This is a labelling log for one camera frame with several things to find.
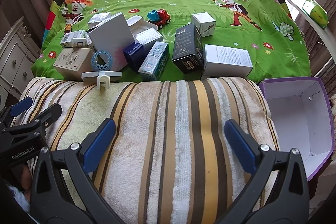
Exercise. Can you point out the purple cardboard box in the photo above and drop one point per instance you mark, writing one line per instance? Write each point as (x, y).
(294, 119)

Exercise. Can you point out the dark blue box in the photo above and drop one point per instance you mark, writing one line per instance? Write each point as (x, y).
(132, 56)

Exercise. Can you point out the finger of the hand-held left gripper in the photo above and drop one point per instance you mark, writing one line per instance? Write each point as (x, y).
(21, 106)
(50, 112)

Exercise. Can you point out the green tissue pack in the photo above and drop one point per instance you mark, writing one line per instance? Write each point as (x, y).
(316, 14)

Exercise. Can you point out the white shelf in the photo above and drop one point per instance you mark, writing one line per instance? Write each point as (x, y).
(296, 9)

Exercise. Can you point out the beige box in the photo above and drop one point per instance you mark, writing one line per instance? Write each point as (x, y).
(71, 61)

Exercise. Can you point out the small white box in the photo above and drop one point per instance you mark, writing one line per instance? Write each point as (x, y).
(203, 22)

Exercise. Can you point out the large white box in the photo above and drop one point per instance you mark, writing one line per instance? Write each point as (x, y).
(113, 37)

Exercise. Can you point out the black box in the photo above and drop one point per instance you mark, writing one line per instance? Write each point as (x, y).
(186, 45)

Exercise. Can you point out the striped beige brown towel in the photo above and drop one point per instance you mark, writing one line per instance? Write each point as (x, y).
(168, 121)

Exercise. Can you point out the teal white medicine box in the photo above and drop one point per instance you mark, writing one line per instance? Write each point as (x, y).
(155, 61)

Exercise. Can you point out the white blue-label medicine box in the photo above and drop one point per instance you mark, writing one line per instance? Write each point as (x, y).
(90, 44)
(72, 39)

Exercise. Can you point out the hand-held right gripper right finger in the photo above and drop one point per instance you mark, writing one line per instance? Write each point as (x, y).
(241, 145)

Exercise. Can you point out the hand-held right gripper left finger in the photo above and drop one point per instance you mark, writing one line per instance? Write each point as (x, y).
(98, 145)

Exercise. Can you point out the white plastic hook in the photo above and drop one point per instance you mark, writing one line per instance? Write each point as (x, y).
(92, 75)

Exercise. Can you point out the red blue toy truck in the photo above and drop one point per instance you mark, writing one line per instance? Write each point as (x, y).
(160, 18)

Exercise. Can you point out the white carved dresser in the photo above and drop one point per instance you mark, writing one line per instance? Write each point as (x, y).
(15, 61)

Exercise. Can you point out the blue lattice ball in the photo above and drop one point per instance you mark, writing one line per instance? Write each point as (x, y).
(101, 68)

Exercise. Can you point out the white printed-text box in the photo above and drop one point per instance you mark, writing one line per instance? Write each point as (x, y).
(225, 58)

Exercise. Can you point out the open white cardboard flap box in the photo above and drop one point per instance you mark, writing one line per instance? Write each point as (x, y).
(136, 22)

